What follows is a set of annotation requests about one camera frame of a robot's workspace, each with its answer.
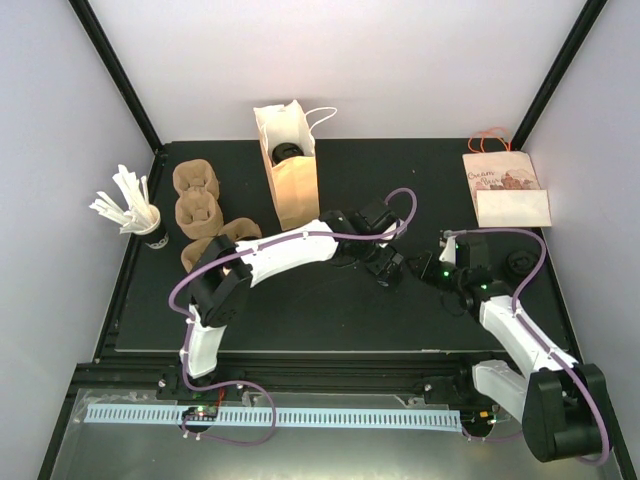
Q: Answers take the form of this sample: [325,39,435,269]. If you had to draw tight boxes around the cup of white wrapped stirrers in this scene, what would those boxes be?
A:
[89,164,169,250]

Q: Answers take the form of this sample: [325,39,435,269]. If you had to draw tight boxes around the brown pulp cup carrier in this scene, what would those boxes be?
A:
[179,217,263,271]

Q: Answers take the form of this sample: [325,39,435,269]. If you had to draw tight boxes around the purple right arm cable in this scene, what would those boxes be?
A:
[442,228,612,467]

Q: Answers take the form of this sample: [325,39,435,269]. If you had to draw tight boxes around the black lid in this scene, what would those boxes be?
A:
[272,142,304,165]
[503,250,539,280]

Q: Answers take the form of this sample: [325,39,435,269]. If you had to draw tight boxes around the black paper coffee cup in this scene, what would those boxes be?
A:
[371,256,404,288]

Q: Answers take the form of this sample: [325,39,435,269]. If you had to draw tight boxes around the black right frame post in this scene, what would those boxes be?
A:
[511,0,608,151]

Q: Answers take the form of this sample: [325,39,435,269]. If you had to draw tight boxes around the printed paper bag orange handles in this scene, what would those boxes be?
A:
[462,127,552,228]

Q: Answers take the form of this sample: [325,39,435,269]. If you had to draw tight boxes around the black left frame post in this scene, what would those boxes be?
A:
[67,0,166,156]

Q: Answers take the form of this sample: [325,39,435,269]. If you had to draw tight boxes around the stack of pulp cup carriers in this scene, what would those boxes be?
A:
[172,159,224,240]

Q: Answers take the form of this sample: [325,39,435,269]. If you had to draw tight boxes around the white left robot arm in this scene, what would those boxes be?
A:
[179,200,406,399]

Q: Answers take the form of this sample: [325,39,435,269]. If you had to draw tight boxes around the light blue cable duct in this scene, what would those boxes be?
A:
[84,404,462,433]

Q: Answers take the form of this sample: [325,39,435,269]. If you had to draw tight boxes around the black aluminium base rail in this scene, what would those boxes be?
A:
[74,349,526,406]

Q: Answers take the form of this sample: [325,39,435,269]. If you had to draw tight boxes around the brown paper takeout bag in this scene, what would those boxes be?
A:
[253,100,337,231]

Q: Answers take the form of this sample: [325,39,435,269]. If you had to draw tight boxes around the black frame post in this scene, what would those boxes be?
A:
[511,0,608,151]
[67,0,166,156]

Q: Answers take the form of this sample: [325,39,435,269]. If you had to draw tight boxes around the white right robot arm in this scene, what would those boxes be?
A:
[408,230,613,466]

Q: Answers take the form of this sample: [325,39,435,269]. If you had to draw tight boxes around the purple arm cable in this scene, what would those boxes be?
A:
[167,188,419,445]
[442,228,612,467]

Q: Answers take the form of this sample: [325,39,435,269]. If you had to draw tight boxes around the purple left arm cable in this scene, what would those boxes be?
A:
[167,188,419,445]

